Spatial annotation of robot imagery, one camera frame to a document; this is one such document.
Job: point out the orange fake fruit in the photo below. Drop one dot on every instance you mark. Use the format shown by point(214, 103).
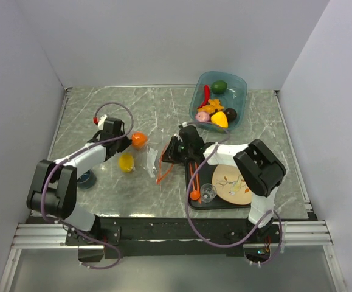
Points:
point(139, 140)

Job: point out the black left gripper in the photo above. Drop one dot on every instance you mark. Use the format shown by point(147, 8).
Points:
point(127, 142)

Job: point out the clear zip top bag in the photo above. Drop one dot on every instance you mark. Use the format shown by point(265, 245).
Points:
point(154, 164)

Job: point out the beige bird pattern plate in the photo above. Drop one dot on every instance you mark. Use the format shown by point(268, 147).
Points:
point(231, 186)

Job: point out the aluminium frame rail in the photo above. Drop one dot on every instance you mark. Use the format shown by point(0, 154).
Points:
point(306, 233)

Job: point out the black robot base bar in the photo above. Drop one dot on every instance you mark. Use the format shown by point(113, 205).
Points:
point(177, 236)

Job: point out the dark teal tape roll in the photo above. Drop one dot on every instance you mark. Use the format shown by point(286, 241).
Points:
point(87, 180)

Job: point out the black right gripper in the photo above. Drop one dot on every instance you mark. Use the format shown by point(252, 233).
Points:
point(171, 155)

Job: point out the orange plastic spoon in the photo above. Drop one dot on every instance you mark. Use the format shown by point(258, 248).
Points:
point(194, 195)

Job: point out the tan fake ginger root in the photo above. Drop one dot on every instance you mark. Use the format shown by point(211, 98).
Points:
point(211, 107)

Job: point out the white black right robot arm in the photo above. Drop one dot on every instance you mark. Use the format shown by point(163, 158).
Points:
point(261, 170)

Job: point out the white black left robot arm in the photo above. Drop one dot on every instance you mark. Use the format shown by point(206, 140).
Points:
point(54, 184)

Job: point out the purple fake onion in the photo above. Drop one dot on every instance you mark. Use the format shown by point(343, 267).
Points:
point(202, 116)

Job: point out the green fake vegetable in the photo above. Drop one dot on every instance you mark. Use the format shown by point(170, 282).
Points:
point(219, 87)

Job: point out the small clear glass cup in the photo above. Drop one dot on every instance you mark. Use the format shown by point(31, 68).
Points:
point(208, 192)

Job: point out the red fake chili pepper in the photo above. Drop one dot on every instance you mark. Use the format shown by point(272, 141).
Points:
point(206, 91)

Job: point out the dark brown fake fruit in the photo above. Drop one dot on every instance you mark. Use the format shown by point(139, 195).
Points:
point(231, 114)

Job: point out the yellow fake bell pepper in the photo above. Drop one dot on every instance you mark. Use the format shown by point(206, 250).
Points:
point(220, 119)

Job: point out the teal transparent plastic bin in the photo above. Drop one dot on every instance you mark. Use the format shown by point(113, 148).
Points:
point(235, 96)

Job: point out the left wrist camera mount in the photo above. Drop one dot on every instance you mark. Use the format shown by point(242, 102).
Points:
point(100, 121)

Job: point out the yellow fake lemon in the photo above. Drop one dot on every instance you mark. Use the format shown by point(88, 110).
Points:
point(126, 162)

